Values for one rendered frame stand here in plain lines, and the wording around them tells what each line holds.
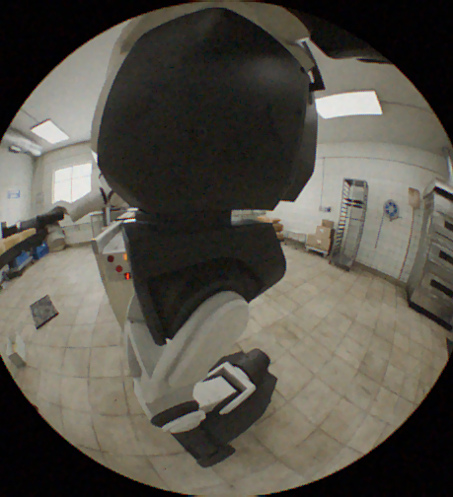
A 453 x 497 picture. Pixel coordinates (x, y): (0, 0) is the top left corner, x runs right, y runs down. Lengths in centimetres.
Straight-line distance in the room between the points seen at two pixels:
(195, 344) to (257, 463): 99
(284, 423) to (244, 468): 38
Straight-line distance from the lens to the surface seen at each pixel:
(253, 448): 106
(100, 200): 55
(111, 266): 73
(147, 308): 16
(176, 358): 17
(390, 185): 398
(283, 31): 20
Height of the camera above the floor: 104
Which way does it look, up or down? 18 degrees down
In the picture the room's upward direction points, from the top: 3 degrees clockwise
